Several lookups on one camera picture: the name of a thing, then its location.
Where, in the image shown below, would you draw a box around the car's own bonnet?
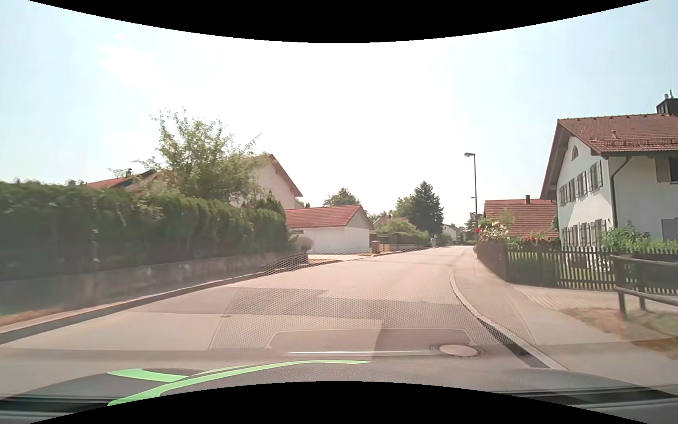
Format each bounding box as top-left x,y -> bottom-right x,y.
0,359 -> 678,424

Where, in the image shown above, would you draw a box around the cream house behind tree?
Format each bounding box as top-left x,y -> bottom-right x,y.
230,154 -> 304,210

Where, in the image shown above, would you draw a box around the low grey concrete wall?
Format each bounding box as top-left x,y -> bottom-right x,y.
0,250 -> 310,316

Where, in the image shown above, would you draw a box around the grey paved pavement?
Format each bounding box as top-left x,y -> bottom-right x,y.
452,247 -> 678,389

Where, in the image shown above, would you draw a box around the round green tree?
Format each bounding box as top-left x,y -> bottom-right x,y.
323,188 -> 361,207

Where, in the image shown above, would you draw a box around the dark wooden picket fence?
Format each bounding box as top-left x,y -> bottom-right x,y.
476,240 -> 678,300

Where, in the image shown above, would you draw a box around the red-roofed low building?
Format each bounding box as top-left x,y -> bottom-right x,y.
483,196 -> 559,239

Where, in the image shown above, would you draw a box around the grey lamp post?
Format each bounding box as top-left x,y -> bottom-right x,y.
464,152 -> 480,242

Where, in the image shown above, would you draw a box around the white house with red roof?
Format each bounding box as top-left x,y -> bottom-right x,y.
540,91 -> 678,251

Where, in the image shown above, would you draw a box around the narrow verge strip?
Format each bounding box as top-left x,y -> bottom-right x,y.
0,259 -> 340,354

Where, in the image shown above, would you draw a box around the green bush behind fence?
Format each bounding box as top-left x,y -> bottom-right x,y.
601,223 -> 678,253

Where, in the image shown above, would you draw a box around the dark conifer tree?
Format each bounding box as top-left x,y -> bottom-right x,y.
408,181 -> 446,238

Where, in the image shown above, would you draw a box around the grey asphalt road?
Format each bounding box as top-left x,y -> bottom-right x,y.
0,245 -> 569,378

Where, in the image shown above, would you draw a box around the flowering bushes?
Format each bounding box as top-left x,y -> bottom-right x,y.
476,218 -> 560,247

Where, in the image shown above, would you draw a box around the wooden rail barrier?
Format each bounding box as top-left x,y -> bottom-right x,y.
610,254 -> 678,322

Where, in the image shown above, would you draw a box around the tall green hedge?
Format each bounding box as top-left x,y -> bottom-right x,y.
0,177 -> 293,283

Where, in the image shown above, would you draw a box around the dry grass patch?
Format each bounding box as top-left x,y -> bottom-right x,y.
563,306 -> 678,375

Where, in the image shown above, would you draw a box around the white garage with red roof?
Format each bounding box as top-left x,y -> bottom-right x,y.
285,204 -> 374,255

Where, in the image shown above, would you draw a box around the leafy green tree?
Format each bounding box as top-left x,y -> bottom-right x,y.
139,109 -> 269,204

